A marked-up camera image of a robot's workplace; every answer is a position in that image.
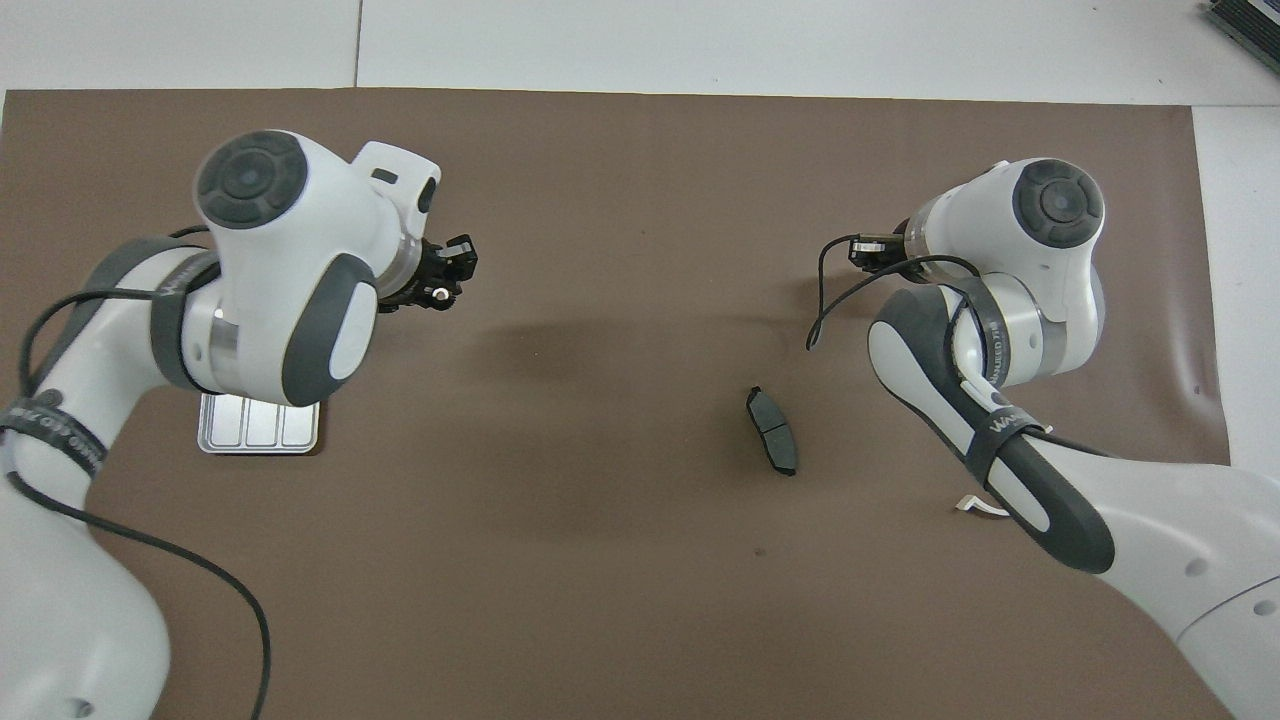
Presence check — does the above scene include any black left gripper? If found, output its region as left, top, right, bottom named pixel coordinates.
left=380, top=235, right=479, bottom=311

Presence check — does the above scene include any silver metal tray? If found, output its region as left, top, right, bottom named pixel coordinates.
left=197, top=393, right=323, bottom=455

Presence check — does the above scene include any brown table mat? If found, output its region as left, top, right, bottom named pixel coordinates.
left=0, top=88, right=1246, bottom=720

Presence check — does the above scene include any dark grey brake pad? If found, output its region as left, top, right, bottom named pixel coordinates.
left=746, top=386, right=799, bottom=477

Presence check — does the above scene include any dark grey equipment stack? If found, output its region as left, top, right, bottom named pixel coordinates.
left=1203, top=0, right=1280, bottom=73

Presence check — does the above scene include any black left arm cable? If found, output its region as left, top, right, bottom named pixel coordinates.
left=0, top=225, right=273, bottom=720

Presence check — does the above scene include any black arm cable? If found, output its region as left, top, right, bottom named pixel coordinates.
left=805, top=233, right=1111, bottom=461
left=0, top=225, right=273, bottom=720

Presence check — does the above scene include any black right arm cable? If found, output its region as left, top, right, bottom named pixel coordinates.
left=805, top=233, right=1111, bottom=461

